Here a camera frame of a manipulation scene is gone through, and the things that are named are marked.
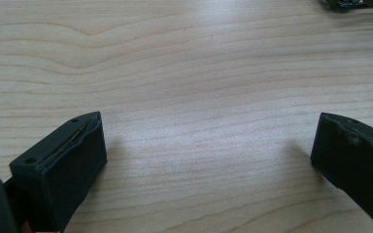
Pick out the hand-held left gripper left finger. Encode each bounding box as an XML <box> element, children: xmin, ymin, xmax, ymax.
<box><xmin>9</xmin><ymin>111</ymin><xmax>108</xmax><ymax>233</ymax></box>

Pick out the dark object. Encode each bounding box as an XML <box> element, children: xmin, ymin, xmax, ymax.
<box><xmin>320</xmin><ymin>0</ymin><xmax>373</xmax><ymax>11</ymax></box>

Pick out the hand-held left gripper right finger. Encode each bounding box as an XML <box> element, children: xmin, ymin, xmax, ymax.
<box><xmin>310</xmin><ymin>112</ymin><xmax>373</xmax><ymax>233</ymax></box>

